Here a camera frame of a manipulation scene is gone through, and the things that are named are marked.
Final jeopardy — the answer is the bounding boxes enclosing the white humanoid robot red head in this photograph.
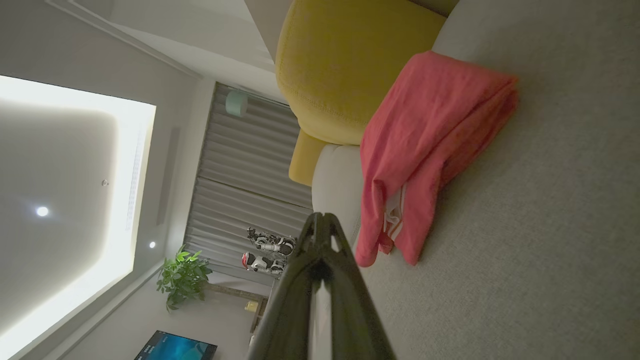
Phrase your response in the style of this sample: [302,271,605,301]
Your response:
[241,252,287,279]

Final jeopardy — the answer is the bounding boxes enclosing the white black humanoid robot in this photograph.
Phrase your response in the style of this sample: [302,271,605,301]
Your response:
[247,227,297,256]

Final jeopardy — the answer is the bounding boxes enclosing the grey pleated curtain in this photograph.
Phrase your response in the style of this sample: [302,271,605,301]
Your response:
[182,82,314,287]

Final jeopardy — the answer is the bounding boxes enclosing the mint green round device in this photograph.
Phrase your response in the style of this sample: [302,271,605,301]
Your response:
[225,89,249,119]

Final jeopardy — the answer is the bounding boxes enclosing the large yellow cushion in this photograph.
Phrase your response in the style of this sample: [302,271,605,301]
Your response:
[275,0,448,147]

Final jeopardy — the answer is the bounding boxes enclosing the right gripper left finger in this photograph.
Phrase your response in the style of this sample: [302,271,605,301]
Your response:
[247,213,325,360]

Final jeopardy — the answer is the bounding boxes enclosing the grey fabric sofa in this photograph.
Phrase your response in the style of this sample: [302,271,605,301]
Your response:
[311,0,640,360]

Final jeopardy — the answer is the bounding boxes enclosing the flat screen television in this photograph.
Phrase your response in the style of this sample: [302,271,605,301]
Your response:
[134,330,218,360]

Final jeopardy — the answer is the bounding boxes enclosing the red basketball jersey white sleeves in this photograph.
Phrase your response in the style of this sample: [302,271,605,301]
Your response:
[354,50,519,268]

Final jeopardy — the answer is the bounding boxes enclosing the green potted plant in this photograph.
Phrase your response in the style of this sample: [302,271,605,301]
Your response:
[156,245,214,313]

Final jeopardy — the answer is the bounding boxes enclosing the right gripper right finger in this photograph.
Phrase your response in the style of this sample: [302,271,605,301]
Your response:
[322,213,396,360]

